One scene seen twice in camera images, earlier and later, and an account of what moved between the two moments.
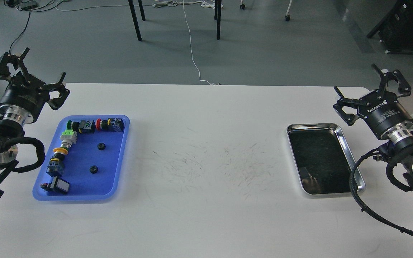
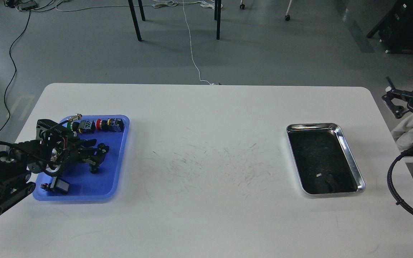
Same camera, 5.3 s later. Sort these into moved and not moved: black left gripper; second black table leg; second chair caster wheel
Moved: black left gripper
Not moved: second chair caster wheel; second black table leg
